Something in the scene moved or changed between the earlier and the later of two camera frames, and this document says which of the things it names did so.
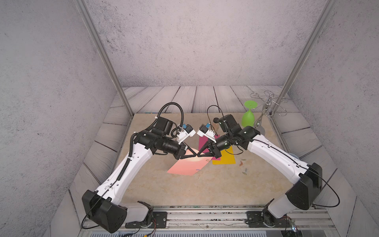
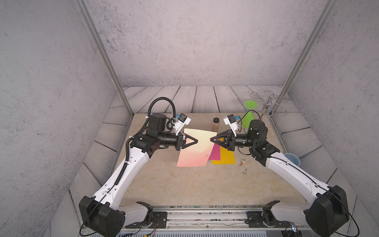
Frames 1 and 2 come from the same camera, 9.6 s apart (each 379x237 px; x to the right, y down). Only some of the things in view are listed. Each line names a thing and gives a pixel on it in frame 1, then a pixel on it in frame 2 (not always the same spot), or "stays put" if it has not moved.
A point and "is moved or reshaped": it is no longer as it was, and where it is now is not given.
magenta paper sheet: x=202 y=140 is moved or reshaped
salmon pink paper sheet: x=189 y=166 is moved or reshaped
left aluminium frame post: x=90 y=24 stays put
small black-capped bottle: x=215 y=123 stays put
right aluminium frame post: x=326 y=14 stays put
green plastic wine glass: x=247 y=118 stays put
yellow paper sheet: x=227 y=157 stays put
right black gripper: x=213 y=147 → x=231 y=141
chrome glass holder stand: x=273 y=106 stays put
